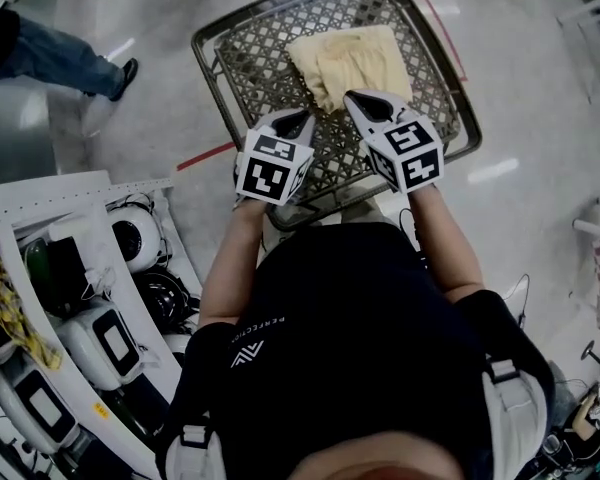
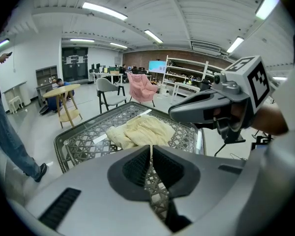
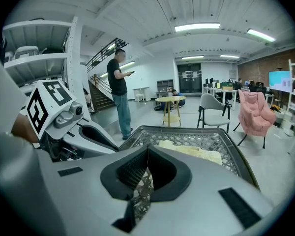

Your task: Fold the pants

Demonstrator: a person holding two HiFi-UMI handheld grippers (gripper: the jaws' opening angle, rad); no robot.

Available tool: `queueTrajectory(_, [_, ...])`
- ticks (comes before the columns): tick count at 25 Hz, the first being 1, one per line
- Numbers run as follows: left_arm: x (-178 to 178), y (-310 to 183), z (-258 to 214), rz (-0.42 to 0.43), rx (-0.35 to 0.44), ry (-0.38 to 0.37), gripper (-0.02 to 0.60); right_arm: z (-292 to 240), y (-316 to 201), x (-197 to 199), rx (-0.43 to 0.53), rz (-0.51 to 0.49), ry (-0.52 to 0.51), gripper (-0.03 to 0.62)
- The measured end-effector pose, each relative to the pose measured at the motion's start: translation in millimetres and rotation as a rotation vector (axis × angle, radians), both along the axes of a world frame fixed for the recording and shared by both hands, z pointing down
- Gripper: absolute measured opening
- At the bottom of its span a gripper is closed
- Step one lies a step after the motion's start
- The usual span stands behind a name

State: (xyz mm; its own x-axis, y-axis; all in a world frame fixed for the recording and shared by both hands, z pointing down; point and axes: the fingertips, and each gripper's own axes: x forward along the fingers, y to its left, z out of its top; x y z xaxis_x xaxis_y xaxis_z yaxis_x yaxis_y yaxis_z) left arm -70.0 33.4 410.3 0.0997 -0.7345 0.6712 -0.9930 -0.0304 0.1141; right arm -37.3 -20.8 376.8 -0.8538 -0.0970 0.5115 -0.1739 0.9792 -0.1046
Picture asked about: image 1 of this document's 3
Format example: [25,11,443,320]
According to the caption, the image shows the yellow cable bundle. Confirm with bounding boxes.
[0,232,64,372]

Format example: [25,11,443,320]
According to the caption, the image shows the person's right forearm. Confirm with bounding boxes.
[409,185,484,299]

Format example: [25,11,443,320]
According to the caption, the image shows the green glossy helmet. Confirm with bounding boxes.
[23,237,56,299]

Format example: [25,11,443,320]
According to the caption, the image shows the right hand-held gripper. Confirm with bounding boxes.
[343,90,445,194]

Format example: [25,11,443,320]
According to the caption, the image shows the black rectangular case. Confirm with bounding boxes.
[47,237,91,319]

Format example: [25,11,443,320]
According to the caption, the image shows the white round headset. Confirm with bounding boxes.
[107,206,164,274]
[164,330,201,369]

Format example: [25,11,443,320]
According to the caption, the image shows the grey harness strap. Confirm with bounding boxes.
[162,422,226,480]
[482,360,551,480]

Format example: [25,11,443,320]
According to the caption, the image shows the white device with black screen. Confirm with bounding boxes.
[57,302,154,392]
[0,362,81,454]

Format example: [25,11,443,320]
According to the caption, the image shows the cream yellow cloth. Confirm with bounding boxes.
[285,23,414,114]

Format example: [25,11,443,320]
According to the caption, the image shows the person's face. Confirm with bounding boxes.
[287,432,461,480]

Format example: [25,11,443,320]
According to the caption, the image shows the white pipe frame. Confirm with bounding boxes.
[572,197,600,242]

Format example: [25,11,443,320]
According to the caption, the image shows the person's left forearm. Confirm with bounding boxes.
[199,200,271,327]

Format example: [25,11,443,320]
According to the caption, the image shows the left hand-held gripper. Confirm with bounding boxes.
[235,108,317,207]

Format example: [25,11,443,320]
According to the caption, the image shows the person's legs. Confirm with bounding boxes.
[262,197,406,249]

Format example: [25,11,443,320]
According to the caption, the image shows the black helmet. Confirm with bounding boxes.
[132,272,191,327]

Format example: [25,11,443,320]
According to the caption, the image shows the white metal shelf rack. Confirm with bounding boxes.
[0,170,204,480]

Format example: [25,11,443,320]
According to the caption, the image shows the person's torso in black shirt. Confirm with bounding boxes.
[154,222,556,480]

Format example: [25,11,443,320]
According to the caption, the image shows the dark wicker glass-top table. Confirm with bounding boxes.
[190,0,483,233]

